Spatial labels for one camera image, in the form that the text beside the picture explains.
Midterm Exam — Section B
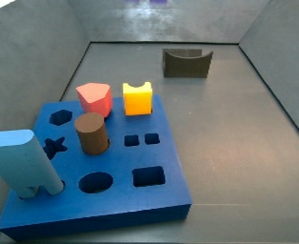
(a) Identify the brown cylinder block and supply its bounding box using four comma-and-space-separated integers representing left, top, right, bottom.
75, 112, 110, 155

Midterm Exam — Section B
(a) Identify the blue shape sorter board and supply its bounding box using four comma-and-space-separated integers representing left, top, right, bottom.
0, 96, 192, 241

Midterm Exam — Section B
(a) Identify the red pentagon block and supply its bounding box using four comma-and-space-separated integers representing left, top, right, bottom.
76, 83, 114, 117

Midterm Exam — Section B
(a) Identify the yellow notched block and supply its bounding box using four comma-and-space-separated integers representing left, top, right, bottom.
123, 81, 152, 115

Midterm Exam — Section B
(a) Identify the light blue arch block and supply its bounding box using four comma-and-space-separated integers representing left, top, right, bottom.
0, 130, 64, 198

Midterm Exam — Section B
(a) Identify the purple double-square block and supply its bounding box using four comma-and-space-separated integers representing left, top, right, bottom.
124, 0, 168, 5

